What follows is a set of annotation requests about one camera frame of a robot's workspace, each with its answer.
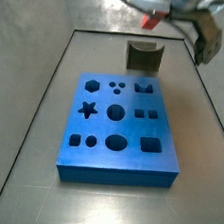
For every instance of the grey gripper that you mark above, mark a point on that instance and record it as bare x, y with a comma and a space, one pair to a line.
158, 5

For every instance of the red rectangular block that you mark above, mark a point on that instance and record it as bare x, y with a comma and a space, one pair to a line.
150, 21

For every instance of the dark robot arm link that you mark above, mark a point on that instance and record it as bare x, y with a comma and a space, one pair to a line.
209, 39

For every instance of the dark grey curved fixture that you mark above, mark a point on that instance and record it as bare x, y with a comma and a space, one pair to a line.
144, 56

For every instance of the blue shape sorting board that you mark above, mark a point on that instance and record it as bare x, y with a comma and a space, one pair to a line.
117, 132

